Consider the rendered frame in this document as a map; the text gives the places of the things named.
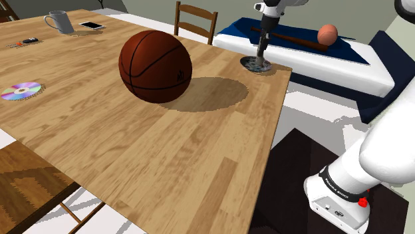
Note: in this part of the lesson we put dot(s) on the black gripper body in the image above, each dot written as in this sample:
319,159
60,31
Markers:
268,26

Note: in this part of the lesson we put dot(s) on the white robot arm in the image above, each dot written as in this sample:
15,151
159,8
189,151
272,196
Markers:
382,155

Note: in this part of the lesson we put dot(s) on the brown baseball bat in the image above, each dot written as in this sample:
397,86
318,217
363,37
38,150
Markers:
301,42

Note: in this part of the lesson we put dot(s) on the patterned round disc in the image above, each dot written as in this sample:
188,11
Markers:
248,64

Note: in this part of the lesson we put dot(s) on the pinkish orange ball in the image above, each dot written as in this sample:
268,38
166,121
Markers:
327,35

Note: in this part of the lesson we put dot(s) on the white bed with navy blanket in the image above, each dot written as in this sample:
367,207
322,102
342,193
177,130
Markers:
327,69

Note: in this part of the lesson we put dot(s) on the wooden chair with slat back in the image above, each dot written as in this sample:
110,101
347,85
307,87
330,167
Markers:
195,13

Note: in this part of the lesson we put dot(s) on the brown basketball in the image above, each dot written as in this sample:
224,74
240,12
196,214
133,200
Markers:
155,66

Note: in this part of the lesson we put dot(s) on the dark robot stand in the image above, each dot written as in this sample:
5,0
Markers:
291,181

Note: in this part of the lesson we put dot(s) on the white smartphone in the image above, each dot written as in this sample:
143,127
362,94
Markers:
91,25

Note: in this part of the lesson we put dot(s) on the light wooden table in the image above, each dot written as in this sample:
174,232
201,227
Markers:
136,149

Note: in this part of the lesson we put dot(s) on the grey mug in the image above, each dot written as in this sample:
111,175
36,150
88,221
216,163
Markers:
63,22

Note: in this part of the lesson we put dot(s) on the black car key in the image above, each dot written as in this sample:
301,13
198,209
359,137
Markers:
29,41

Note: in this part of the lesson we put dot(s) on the shiny compact disc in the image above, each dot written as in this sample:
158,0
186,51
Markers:
14,94

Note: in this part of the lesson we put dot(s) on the wooden chair with patterned seat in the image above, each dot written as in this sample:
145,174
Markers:
29,181

